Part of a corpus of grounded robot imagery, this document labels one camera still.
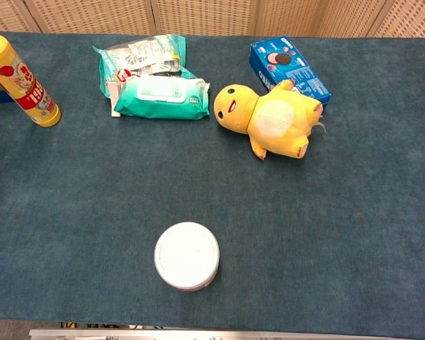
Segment crumpled green snack bag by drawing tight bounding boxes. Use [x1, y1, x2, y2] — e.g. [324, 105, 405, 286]
[93, 33, 198, 100]

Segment woven folding screen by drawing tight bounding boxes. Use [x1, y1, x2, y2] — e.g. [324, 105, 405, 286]
[0, 0, 425, 38]

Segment silver metal rail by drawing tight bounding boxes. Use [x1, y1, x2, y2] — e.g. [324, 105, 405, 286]
[28, 328, 425, 340]

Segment yellow plush duck toy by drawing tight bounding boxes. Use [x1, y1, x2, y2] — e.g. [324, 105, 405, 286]
[213, 79, 327, 161]

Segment green wet wipes pack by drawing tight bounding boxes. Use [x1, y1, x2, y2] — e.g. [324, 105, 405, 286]
[113, 74, 211, 120]

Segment dark blue table cloth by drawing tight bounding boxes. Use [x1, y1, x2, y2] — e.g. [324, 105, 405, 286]
[0, 30, 425, 330]

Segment blue Oreo cookie box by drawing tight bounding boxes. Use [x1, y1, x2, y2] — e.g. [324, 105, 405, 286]
[249, 35, 332, 108]

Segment white round lidded container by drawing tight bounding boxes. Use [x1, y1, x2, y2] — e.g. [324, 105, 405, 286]
[154, 222, 220, 292]

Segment yellow bottle with red label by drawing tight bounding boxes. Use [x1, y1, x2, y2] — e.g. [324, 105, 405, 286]
[0, 30, 62, 128]

